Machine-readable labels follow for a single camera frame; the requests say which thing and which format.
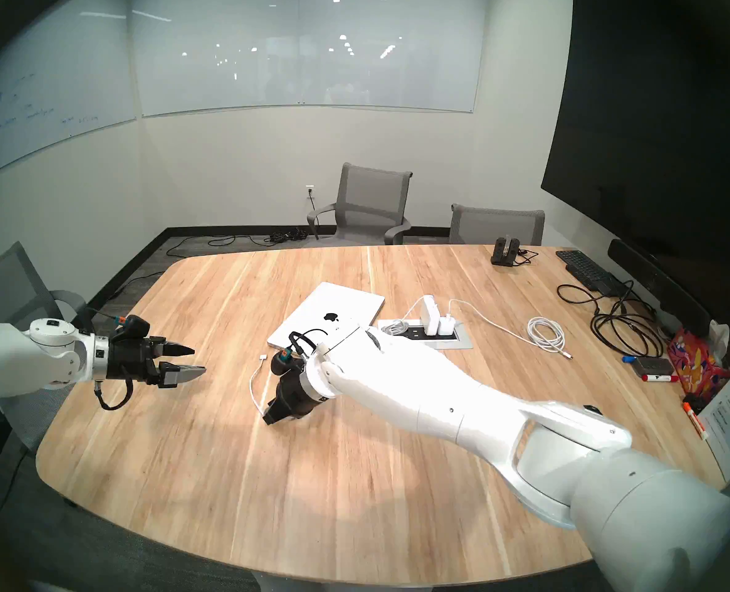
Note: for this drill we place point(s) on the small white charger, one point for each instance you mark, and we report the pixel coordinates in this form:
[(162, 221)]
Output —
[(446, 327)]

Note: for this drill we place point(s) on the large black wall screen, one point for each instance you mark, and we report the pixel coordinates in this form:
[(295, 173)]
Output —
[(649, 134)]

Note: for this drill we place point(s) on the grey mesh chair with armrests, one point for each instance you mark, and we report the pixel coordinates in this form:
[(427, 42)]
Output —
[(368, 193)]

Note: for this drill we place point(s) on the small black clip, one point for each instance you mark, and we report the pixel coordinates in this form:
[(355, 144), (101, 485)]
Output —
[(703, 402)]

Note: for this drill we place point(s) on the black keyboard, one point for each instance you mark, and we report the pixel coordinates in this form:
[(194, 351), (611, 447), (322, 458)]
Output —
[(584, 269)]

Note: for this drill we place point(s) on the colourful snack bag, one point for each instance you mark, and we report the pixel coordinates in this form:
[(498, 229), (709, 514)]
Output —
[(695, 359)]

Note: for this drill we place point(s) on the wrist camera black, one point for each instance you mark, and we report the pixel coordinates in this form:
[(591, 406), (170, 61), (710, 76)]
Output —
[(285, 362), (132, 327)]

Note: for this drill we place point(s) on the grey whiteboard eraser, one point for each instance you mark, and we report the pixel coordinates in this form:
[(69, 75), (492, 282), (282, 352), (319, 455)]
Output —
[(654, 365)]

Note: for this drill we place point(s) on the red whiteboard marker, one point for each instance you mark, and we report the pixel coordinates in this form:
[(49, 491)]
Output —
[(661, 378)]

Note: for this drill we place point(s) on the large white power adapter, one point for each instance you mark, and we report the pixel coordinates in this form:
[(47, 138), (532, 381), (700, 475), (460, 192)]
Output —
[(430, 316)]

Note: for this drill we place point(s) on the silver MacBook laptop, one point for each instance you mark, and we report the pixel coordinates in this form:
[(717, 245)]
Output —
[(346, 301)]

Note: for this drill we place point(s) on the grey mesh chair backrest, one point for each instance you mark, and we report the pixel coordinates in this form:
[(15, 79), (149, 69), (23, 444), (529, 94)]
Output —
[(497, 226)]

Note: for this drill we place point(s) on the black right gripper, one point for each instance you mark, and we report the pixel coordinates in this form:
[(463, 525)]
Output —
[(294, 394)]

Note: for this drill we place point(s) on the glass whiteboard with blue writing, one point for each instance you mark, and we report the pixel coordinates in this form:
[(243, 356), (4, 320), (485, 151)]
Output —
[(44, 79)]

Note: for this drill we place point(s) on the dark grey mesh office chair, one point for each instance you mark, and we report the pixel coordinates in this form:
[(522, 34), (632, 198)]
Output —
[(7, 288)]

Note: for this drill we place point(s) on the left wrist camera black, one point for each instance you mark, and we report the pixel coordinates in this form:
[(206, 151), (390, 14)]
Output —
[(132, 327)]

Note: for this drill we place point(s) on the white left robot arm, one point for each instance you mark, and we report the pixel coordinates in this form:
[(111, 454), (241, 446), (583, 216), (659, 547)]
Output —
[(13, 359)]

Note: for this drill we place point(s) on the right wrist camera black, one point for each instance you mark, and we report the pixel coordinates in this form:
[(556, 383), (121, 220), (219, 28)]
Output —
[(285, 362)]

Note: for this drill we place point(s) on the wide glass whiteboard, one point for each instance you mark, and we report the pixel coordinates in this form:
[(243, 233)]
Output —
[(303, 42)]

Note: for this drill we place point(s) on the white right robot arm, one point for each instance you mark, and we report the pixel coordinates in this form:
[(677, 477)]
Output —
[(464, 412)]

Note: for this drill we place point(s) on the orange and white marker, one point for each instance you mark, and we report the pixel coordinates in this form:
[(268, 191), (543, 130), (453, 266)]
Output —
[(696, 421)]

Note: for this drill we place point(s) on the black video sound bar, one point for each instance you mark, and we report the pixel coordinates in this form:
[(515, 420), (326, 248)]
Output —
[(655, 282)]

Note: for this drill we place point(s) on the black controller charging dock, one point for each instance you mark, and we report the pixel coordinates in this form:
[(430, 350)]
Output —
[(506, 253)]

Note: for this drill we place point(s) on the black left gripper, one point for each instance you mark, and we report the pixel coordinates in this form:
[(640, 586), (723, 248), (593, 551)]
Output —
[(130, 359)]

